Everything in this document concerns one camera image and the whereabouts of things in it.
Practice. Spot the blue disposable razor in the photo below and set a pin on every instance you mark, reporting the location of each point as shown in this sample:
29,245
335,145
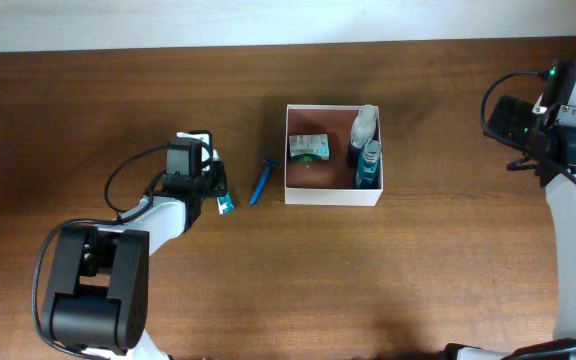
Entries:
269,166

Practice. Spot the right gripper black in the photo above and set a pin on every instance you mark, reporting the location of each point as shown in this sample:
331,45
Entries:
509,114

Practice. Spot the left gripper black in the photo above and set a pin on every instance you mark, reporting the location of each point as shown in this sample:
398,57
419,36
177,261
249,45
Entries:
219,179

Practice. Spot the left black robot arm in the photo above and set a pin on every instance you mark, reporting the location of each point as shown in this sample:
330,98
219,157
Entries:
90,283

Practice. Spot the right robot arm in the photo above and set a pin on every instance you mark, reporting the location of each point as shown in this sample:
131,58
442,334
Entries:
553,160

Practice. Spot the teal mouthwash bottle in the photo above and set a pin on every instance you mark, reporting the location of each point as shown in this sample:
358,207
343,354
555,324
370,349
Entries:
368,165

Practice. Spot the green white soap box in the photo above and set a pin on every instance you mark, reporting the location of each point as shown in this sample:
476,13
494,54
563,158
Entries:
314,147

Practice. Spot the pink open cardboard box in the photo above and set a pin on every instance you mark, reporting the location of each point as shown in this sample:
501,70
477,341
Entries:
327,182

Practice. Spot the green white toothpaste tube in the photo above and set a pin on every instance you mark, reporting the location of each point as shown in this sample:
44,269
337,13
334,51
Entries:
224,202

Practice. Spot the dark blue clear-cap bottle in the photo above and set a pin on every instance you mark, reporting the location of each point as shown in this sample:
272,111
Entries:
362,131

